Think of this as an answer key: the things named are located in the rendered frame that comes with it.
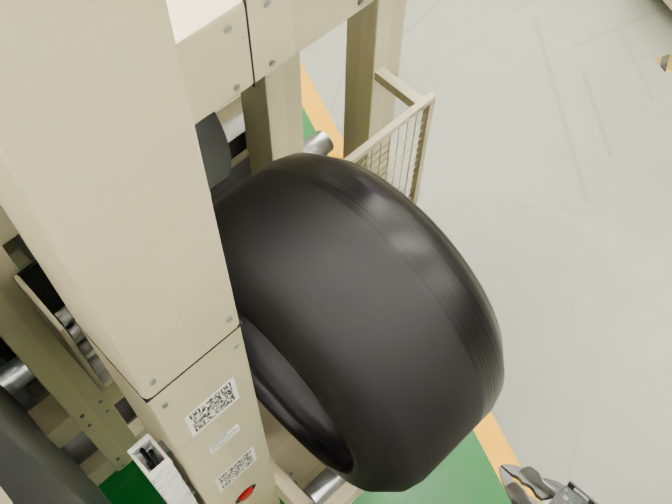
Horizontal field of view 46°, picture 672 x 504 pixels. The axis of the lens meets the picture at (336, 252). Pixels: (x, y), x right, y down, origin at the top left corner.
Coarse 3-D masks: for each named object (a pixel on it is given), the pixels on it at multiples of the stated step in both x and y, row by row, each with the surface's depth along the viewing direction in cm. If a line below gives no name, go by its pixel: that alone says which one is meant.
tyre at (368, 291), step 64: (256, 192) 125; (320, 192) 119; (384, 192) 119; (256, 256) 114; (320, 256) 113; (384, 256) 113; (448, 256) 117; (256, 320) 115; (320, 320) 109; (384, 320) 111; (448, 320) 115; (256, 384) 153; (320, 384) 112; (384, 384) 110; (448, 384) 116; (320, 448) 145; (384, 448) 116; (448, 448) 125
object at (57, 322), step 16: (32, 272) 143; (32, 288) 146; (48, 288) 150; (32, 304) 150; (48, 304) 153; (64, 304) 157; (48, 320) 140; (64, 320) 138; (64, 336) 138; (80, 336) 145; (80, 352) 145; (96, 368) 154; (96, 384) 159
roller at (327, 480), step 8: (328, 472) 152; (320, 480) 151; (328, 480) 151; (336, 480) 151; (344, 480) 153; (304, 488) 152; (312, 488) 150; (320, 488) 150; (328, 488) 151; (336, 488) 152; (312, 496) 150; (320, 496) 150; (328, 496) 151
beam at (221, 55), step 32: (192, 0) 93; (224, 0) 93; (256, 0) 95; (288, 0) 99; (320, 0) 104; (352, 0) 110; (192, 32) 91; (224, 32) 94; (256, 32) 99; (288, 32) 104; (320, 32) 109; (192, 64) 94; (224, 64) 98; (256, 64) 103; (192, 96) 98; (224, 96) 103
